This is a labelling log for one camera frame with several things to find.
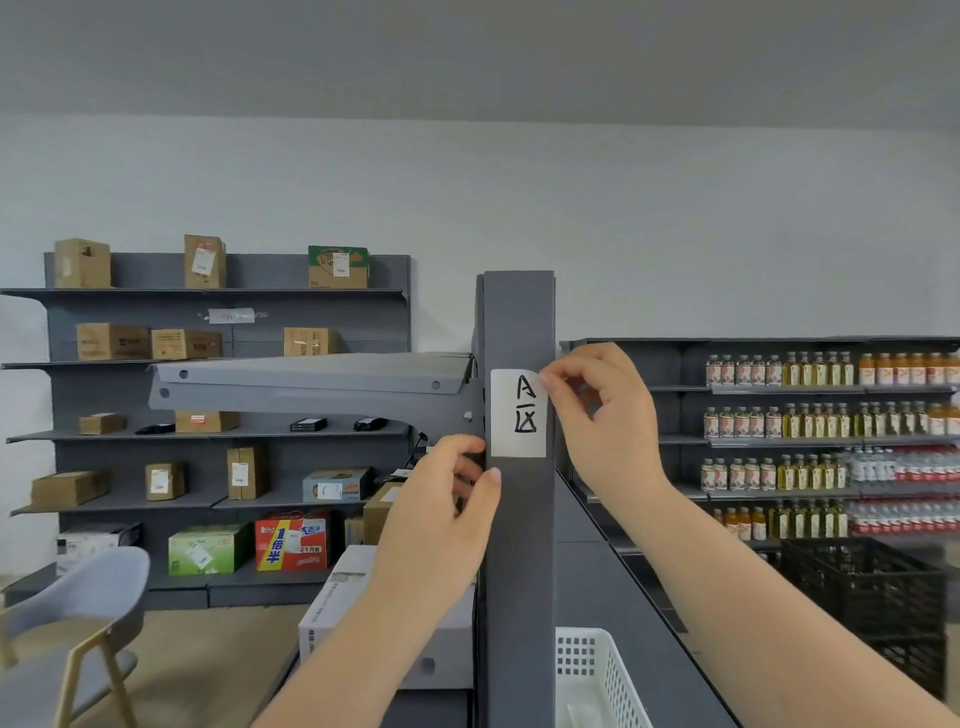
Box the person's right hand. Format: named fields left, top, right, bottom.
left=538, top=342, right=678, bottom=520

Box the person's left hand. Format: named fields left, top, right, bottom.
left=372, top=435, right=502, bottom=610

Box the white paper label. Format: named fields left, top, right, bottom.
left=490, top=366, right=549, bottom=459

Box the person's right forearm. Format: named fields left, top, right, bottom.
left=600, top=480, right=960, bottom=728

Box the person's left forearm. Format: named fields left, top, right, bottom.
left=251, top=585, right=481, bottom=728

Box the large brown cardboard box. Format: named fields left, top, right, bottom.
left=362, top=481, right=407, bottom=547

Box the blue grey printed box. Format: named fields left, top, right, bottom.
left=302, top=467, right=373, bottom=504

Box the white cardboard box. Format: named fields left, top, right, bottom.
left=297, top=544, right=476, bottom=692

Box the row of pink label bottles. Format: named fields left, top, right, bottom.
left=702, top=405, right=784, bottom=441
left=704, top=354, right=784, bottom=388
left=699, top=456, right=779, bottom=494

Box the red and yellow carton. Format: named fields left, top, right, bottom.
left=255, top=511, right=330, bottom=573

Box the grey metal shelf board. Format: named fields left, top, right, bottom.
left=147, top=351, right=477, bottom=414

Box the white plastic basket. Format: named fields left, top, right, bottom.
left=555, top=627, right=654, bottom=728

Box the upright brown box white label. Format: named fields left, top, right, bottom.
left=226, top=446, right=270, bottom=502

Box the row of green oil bottles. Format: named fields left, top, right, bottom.
left=776, top=453, right=849, bottom=492
left=781, top=402, right=932, bottom=440
left=781, top=350, right=857, bottom=388
left=768, top=499, right=850, bottom=540

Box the green top cardboard box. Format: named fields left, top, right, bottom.
left=307, top=245, right=371, bottom=291

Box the green printed carton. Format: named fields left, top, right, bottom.
left=167, top=522, right=254, bottom=578

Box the brown box red label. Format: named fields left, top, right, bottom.
left=174, top=411, right=242, bottom=435

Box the brown box with dark print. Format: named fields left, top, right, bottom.
left=150, top=327, right=224, bottom=362

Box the row of clear water bottles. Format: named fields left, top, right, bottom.
left=843, top=447, right=960, bottom=485
left=846, top=500, right=960, bottom=537

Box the black plastic crate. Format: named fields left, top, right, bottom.
left=779, top=536, right=948, bottom=703

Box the tall brown box white label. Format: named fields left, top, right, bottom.
left=183, top=234, right=228, bottom=291

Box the white and black box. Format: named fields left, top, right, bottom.
left=55, top=522, right=143, bottom=578

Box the grey back shelving unit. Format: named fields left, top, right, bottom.
left=0, top=252, right=414, bottom=612

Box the wide brown cardboard box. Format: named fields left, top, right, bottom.
left=75, top=322, right=153, bottom=363

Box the grey chair with wooden legs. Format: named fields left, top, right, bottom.
left=0, top=545, right=152, bottom=728

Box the long low brown box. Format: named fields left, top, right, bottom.
left=30, top=470, right=113, bottom=509

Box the plain brown cardboard box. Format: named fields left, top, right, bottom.
left=53, top=237, right=113, bottom=290

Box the grey shelf upright post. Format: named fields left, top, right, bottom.
left=473, top=270, right=558, bottom=728

